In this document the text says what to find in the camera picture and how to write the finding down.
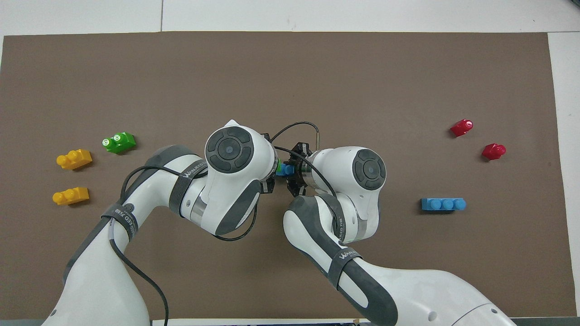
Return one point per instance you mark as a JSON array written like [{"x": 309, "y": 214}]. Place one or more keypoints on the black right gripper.
[{"x": 301, "y": 151}]

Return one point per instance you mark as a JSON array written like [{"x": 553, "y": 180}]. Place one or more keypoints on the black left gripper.
[{"x": 269, "y": 185}]

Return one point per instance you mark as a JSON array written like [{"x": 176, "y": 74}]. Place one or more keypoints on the blue three-stud brick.
[
  {"x": 287, "y": 170},
  {"x": 443, "y": 204}
]

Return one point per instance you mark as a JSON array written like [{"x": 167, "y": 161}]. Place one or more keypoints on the plain green two-stud brick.
[{"x": 279, "y": 165}]

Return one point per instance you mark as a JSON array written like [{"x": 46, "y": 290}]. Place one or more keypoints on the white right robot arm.
[{"x": 362, "y": 172}]

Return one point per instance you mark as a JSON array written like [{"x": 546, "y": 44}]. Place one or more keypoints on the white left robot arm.
[{"x": 226, "y": 149}]

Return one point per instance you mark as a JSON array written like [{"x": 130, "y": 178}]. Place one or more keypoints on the brown table mat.
[{"x": 290, "y": 68}]

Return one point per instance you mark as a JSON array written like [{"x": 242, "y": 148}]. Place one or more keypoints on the red one-stud brick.
[
  {"x": 493, "y": 151},
  {"x": 461, "y": 128}
]

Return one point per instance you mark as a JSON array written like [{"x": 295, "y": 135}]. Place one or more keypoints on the green brick with white-marked studs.
[{"x": 118, "y": 143}]

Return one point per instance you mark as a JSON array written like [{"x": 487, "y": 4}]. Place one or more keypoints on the yellow two-stud brick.
[
  {"x": 74, "y": 159},
  {"x": 72, "y": 196}
]

